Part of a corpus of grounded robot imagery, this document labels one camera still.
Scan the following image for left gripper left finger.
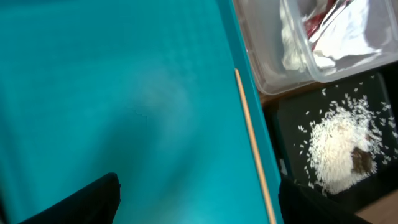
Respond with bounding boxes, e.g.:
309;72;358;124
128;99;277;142
22;172;121;224

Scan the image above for foil wrapper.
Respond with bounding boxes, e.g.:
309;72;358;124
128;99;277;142
303;0;353;44

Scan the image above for black tray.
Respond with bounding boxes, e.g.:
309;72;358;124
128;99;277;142
264;63;397;212

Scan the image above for wooden chopstick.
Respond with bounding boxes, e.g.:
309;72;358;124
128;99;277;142
234;68;277;224

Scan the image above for teal serving tray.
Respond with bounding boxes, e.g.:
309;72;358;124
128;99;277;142
1;0;283;223

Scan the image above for brown food chunk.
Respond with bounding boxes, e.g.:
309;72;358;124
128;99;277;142
351;147;373;174

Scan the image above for white rice leftovers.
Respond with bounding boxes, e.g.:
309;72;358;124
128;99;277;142
304;96;382;194

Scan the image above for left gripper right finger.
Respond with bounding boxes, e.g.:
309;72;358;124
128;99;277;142
278;176;369;224

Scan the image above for clear plastic bin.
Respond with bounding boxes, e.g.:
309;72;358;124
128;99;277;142
233;0;397;95

